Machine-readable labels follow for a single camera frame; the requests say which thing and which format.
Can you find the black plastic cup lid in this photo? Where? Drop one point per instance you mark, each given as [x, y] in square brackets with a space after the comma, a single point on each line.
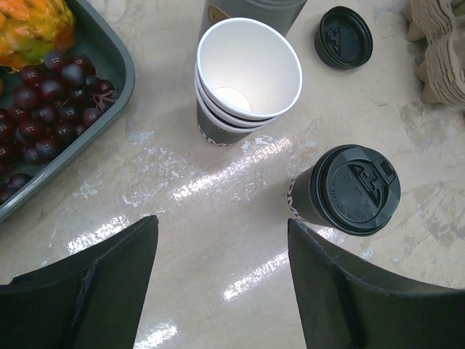
[354, 189]

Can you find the grey straw holder cup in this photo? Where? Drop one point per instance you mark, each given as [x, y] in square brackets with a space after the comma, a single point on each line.
[279, 15]

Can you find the dark grapes bunch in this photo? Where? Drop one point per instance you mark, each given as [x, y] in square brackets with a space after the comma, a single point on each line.
[56, 102]

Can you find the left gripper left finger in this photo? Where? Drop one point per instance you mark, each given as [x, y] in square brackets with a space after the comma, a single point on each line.
[91, 299]

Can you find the orange spiky fruit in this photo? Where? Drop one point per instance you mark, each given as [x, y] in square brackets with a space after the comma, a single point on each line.
[30, 29]

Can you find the black paper coffee cup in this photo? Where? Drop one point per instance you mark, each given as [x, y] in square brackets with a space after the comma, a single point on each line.
[300, 202]

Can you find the grey fruit tray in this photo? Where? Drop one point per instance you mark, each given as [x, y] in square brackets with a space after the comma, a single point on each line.
[96, 39]

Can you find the cardboard cup carrier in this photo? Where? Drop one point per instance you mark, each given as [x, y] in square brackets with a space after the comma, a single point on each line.
[441, 24]

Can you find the stack of paper cups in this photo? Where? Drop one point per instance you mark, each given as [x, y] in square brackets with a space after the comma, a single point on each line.
[246, 76]

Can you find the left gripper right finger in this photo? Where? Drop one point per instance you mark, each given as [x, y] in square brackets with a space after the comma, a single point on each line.
[347, 302]

